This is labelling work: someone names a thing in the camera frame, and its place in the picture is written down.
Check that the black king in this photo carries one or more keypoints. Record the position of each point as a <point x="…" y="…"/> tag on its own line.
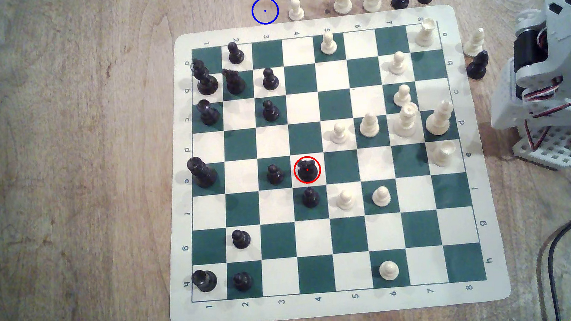
<point x="203" y="174"/>

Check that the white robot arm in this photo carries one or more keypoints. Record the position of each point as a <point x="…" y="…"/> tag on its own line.
<point x="512" y="104"/>

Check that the white king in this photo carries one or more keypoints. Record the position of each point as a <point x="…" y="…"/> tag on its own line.
<point x="438" y="121"/>

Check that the white rook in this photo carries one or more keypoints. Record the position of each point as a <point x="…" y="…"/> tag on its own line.
<point x="443" y="155"/>
<point x="425" y="35"/>

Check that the white queen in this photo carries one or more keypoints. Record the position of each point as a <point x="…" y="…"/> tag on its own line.
<point x="406" y="123"/>

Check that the black queen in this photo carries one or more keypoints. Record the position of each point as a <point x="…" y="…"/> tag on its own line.
<point x="206" y="83"/>

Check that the white pawn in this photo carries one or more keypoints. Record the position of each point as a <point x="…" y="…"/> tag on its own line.
<point x="339" y="135"/>
<point x="397" y="65"/>
<point x="381" y="197"/>
<point x="389" y="271"/>
<point x="296" y="12"/>
<point x="328" y="45"/>
<point x="346" y="201"/>
<point x="402" y="97"/>

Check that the black rook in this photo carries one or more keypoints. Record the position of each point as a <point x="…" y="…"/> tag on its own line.
<point x="205" y="281"/>

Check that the white perforated base plate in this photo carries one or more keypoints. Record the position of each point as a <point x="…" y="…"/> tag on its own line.
<point x="552" y="151"/>

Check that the white bishop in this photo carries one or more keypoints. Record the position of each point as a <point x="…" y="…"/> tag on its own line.
<point x="474" y="45"/>
<point x="369" y="127"/>

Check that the green and cream chess mat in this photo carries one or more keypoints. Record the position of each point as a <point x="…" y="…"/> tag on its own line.
<point x="349" y="236"/>

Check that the black knight chess piece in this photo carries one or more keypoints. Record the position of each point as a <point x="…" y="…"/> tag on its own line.
<point x="234" y="83"/>
<point x="307" y="171"/>

